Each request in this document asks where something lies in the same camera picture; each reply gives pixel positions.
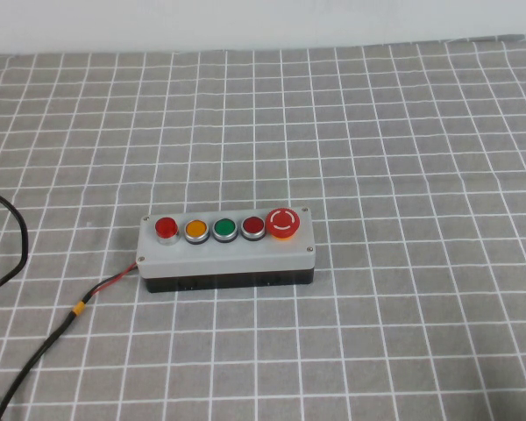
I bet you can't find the grey black button control box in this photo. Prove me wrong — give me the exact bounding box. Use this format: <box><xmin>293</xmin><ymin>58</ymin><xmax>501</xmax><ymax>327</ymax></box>
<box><xmin>135</xmin><ymin>205</ymin><xmax>316</xmax><ymax>296</ymax></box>

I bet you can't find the red black lead yellow connector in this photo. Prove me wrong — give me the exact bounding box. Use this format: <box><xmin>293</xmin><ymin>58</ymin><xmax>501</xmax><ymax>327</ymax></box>
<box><xmin>0</xmin><ymin>261</ymin><xmax>140</xmax><ymax>420</ymax></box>

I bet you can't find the thick black cable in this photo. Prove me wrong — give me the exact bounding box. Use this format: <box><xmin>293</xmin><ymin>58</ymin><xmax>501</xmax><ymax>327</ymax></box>
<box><xmin>0</xmin><ymin>189</ymin><xmax>30</xmax><ymax>291</ymax></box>

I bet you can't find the red mushroom emergency stop button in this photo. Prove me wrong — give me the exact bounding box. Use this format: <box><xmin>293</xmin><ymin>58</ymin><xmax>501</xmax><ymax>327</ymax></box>
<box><xmin>265</xmin><ymin>207</ymin><xmax>300</xmax><ymax>241</ymax></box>

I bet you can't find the grey white checked tablecloth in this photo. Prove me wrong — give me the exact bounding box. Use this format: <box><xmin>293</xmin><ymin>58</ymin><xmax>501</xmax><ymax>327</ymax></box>
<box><xmin>0</xmin><ymin>33</ymin><xmax>526</xmax><ymax>421</ymax></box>

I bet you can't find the yellow flat push button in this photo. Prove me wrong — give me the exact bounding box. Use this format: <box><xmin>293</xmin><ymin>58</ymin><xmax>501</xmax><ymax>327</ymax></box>
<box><xmin>183</xmin><ymin>218</ymin><xmax>210</xmax><ymax>246</ymax></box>

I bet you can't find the green flat push button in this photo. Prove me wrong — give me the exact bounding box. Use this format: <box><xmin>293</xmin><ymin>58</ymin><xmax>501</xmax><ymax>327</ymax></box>
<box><xmin>212</xmin><ymin>217</ymin><xmax>238</xmax><ymax>244</ymax></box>

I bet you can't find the red push button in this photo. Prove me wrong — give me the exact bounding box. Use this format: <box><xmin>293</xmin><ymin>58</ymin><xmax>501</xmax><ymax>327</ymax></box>
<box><xmin>240</xmin><ymin>216</ymin><xmax>267</xmax><ymax>242</ymax></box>

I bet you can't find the red indicator lamp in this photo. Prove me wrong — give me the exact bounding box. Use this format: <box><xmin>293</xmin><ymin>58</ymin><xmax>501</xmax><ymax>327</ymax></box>
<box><xmin>154</xmin><ymin>216</ymin><xmax>180</xmax><ymax>246</ymax></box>

